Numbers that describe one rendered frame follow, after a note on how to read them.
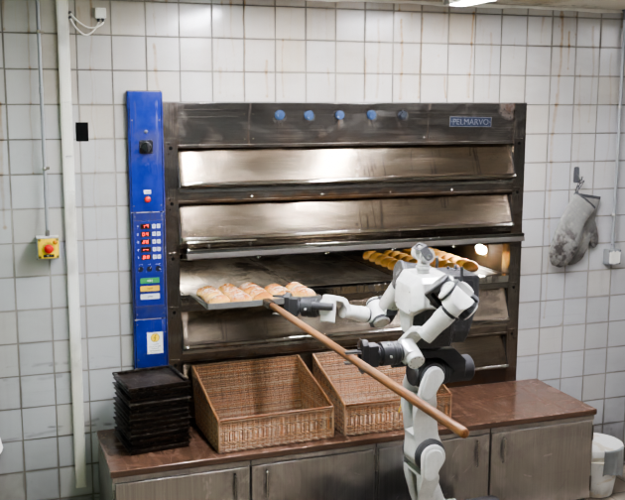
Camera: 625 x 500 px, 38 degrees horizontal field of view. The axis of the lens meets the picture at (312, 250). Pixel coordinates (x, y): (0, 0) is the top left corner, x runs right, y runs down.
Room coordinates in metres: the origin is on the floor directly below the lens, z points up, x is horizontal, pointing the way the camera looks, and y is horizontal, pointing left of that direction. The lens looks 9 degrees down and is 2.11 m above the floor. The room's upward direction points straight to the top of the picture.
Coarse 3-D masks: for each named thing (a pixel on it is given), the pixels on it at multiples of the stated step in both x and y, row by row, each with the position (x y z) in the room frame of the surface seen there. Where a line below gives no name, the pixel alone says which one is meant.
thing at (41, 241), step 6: (36, 240) 4.01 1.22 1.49; (42, 240) 3.99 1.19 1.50; (48, 240) 4.00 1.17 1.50; (36, 246) 4.03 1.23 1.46; (42, 246) 3.99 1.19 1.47; (54, 246) 4.01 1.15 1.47; (60, 246) 4.02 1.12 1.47; (42, 252) 3.99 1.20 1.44; (54, 252) 4.01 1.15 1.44; (60, 252) 4.02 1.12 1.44; (42, 258) 3.99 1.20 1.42; (48, 258) 4.00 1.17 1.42; (54, 258) 4.01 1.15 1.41; (60, 258) 4.02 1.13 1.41
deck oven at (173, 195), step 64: (192, 192) 4.29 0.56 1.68; (256, 192) 4.40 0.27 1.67; (320, 192) 4.52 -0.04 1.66; (384, 192) 4.63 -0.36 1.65; (448, 192) 4.75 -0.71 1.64; (512, 192) 4.88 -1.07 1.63; (256, 256) 4.49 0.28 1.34; (512, 256) 4.89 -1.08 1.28; (512, 320) 4.89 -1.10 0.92; (448, 384) 4.76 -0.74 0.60
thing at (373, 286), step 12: (480, 276) 4.84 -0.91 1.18; (492, 276) 4.84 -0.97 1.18; (504, 276) 4.87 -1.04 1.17; (312, 288) 4.51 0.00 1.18; (324, 288) 4.52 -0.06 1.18; (336, 288) 4.54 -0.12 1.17; (348, 288) 4.56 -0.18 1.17; (360, 288) 4.58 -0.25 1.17; (372, 288) 4.61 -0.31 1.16; (384, 288) 4.63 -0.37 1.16; (192, 300) 4.29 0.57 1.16
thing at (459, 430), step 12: (288, 312) 3.83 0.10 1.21; (300, 324) 3.65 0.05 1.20; (312, 336) 3.51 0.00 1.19; (324, 336) 3.43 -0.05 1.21; (336, 348) 3.29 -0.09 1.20; (348, 360) 3.18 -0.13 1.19; (360, 360) 3.11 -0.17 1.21; (372, 372) 2.99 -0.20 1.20; (384, 384) 2.90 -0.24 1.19; (396, 384) 2.84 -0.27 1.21; (408, 396) 2.74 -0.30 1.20; (420, 408) 2.66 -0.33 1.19; (432, 408) 2.61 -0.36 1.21; (444, 420) 2.52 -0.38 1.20; (456, 432) 2.45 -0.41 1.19; (468, 432) 2.44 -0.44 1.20
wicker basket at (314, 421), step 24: (240, 360) 4.33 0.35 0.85; (264, 360) 4.37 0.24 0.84; (288, 360) 4.42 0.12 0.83; (192, 384) 4.22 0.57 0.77; (216, 384) 4.26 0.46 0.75; (240, 384) 4.30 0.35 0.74; (264, 384) 4.34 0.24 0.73; (288, 384) 4.38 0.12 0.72; (312, 384) 4.23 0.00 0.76; (216, 408) 4.23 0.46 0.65; (240, 408) 4.27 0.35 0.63; (264, 408) 4.31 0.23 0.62; (288, 408) 4.35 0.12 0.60; (312, 408) 4.24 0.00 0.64; (216, 432) 3.85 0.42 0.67; (240, 432) 4.06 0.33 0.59; (264, 432) 4.06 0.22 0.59; (288, 432) 4.06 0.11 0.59; (312, 432) 3.97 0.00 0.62
